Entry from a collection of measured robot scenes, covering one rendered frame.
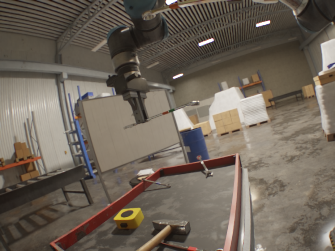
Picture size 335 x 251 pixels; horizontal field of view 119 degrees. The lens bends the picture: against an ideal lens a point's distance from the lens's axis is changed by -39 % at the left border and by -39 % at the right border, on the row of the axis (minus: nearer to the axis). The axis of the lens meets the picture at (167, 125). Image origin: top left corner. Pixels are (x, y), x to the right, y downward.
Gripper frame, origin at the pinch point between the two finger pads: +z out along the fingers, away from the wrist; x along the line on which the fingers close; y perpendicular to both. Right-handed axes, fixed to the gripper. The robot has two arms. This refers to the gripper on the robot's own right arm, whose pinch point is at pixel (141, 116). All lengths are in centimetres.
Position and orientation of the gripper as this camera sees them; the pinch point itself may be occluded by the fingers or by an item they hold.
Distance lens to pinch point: 51.5
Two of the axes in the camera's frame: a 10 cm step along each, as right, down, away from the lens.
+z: 3.1, 9.5, -0.2
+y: 8.6, -2.9, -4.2
